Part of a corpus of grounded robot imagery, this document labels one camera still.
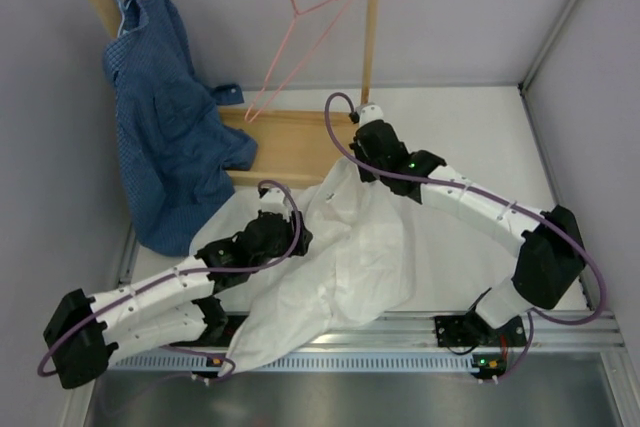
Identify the white shirt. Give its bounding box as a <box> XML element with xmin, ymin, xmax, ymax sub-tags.
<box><xmin>218</xmin><ymin>158</ymin><xmax>416</xmax><ymax>373</ymax></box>

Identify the pink wire hanger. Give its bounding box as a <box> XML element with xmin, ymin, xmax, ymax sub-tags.
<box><xmin>244</xmin><ymin>0</ymin><xmax>356</xmax><ymax>124</ymax></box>

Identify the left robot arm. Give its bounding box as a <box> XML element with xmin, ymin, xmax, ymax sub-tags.
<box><xmin>39</xmin><ymin>211</ymin><xmax>313</xmax><ymax>390</ymax></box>

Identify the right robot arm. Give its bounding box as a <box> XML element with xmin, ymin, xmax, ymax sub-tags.
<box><xmin>349</xmin><ymin>114</ymin><xmax>585</xmax><ymax>345</ymax></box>

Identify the blue checkered shirt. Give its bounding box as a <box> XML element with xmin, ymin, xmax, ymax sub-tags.
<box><xmin>103</xmin><ymin>0</ymin><xmax>258</xmax><ymax>257</ymax></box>

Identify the wooden clothes rack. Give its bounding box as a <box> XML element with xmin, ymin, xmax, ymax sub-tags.
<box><xmin>89</xmin><ymin>0</ymin><xmax>379</xmax><ymax>188</ymax></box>

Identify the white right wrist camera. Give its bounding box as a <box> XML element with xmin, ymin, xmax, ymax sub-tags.
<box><xmin>349</xmin><ymin>103</ymin><xmax>384</xmax><ymax>127</ymax></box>

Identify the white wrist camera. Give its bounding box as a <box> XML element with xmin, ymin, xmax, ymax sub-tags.
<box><xmin>258</xmin><ymin>186</ymin><xmax>290</xmax><ymax>220</ymax></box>
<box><xmin>349</xmin><ymin>103</ymin><xmax>384</xmax><ymax>127</ymax></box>

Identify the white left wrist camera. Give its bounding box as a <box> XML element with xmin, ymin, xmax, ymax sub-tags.
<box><xmin>258</xmin><ymin>186</ymin><xmax>290</xmax><ymax>220</ymax></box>

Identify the aluminium mounting rail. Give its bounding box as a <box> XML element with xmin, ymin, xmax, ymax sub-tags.
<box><xmin>79</xmin><ymin>310</ymin><xmax>626</xmax><ymax>353</ymax></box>

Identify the grey slotted cable duct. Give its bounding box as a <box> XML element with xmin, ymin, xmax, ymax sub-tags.
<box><xmin>109</xmin><ymin>349</ymin><xmax>504</xmax><ymax>374</ymax></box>

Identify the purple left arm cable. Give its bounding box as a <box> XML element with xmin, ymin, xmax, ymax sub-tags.
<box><xmin>37</xmin><ymin>179</ymin><xmax>306</xmax><ymax>383</ymax></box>

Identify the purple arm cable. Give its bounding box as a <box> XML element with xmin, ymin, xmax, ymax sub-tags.
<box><xmin>324</xmin><ymin>92</ymin><xmax>609</xmax><ymax>378</ymax></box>
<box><xmin>37</xmin><ymin>179</ymin><xmax>306</xmax><ymax>383</ymax></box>

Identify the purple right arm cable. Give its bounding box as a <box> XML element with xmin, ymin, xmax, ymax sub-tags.
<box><xmin>324</xmin><ymin>92</ymin><xmax>609</xmax><ymax>378</ymax></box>

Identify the aluminium corner frame post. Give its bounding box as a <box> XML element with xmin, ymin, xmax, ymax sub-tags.
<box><xmin>518</xmin><ymin>0</ymin><xmax>583</xmax><ymax>97</ymax></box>

